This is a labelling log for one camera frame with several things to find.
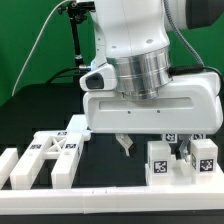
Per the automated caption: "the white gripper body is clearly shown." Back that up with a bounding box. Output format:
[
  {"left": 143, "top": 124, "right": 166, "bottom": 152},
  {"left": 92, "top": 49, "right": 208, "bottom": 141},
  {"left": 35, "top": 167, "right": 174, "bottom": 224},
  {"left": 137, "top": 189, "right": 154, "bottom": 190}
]
[{"left": 80, "top": 65, "right": 223, "bottom": 134}]

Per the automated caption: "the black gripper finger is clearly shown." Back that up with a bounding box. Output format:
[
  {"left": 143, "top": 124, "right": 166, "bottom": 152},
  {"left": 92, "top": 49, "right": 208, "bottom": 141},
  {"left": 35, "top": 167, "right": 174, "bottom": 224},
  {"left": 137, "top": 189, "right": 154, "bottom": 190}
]
[
  {"left": 179, "top": 134, "right": 191, "bottom": 160},
  {"left": 115, "top": 133, "right": 133, "bottom": 156}
]

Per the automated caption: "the white chair seat plate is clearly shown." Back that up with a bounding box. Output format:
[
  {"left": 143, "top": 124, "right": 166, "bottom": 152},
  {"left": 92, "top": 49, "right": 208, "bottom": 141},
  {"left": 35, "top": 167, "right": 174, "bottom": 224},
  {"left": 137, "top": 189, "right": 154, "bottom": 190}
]
[{"left": 145, "top": 156, "right": 224, "bottom": 186}]

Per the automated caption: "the white chair back frame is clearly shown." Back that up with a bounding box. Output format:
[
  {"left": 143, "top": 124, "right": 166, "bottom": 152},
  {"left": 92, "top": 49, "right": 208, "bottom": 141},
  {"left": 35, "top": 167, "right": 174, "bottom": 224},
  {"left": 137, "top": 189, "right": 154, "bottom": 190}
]
[{"left": 10, "top": 131, "right": 91, "bottom": 190}]

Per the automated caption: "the small tagged white cube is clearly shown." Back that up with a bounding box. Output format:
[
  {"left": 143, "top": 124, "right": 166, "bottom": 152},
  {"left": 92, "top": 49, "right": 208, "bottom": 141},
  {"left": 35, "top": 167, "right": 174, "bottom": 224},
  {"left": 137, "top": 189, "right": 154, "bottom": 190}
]
[{"left": 162, "top": 134, "right": 177, "bottom": 143}]

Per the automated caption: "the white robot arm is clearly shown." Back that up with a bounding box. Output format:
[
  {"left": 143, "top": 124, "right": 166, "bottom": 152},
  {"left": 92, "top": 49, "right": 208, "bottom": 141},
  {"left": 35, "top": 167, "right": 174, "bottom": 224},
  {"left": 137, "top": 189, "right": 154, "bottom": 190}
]
[{"left": 80, "top": 0, "right": 223, "bottom": 135}]

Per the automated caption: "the white base tag board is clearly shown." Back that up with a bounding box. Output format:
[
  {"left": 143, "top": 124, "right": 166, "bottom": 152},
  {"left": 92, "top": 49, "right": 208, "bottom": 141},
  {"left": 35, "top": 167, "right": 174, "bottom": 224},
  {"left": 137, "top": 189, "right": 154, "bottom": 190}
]
[{"left": 66, "top": 114, "right": 88, "bottom": 132}]

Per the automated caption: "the white L-shaped obstacle fence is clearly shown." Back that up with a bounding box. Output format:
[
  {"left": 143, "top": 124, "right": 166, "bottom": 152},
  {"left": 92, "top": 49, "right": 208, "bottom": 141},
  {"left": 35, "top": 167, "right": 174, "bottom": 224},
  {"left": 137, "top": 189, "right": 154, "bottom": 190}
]
[{"left": 0, "top": 148, "right": 224, "bottom": 215}]

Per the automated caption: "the black cable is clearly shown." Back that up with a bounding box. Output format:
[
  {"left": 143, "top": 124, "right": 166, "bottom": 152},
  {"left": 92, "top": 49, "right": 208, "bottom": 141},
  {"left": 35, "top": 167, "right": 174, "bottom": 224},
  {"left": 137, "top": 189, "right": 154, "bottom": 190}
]
[{"left": 44, "top": 67, "right": 93, "bottom": 85}]

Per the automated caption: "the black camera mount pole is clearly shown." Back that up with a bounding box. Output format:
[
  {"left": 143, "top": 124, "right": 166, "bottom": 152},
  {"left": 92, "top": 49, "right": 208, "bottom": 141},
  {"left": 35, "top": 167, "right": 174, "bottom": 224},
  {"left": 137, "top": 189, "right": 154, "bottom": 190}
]
[{"left": 57, "top": 0, "right": 95, "bottom": 67}]

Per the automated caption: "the white cable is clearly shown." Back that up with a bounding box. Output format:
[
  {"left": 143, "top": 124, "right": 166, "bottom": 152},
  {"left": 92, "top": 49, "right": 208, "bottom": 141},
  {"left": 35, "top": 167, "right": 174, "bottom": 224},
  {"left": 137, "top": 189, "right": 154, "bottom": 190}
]
[{"left": 11, "top": 0, "right": 73, "bottom": 98}]

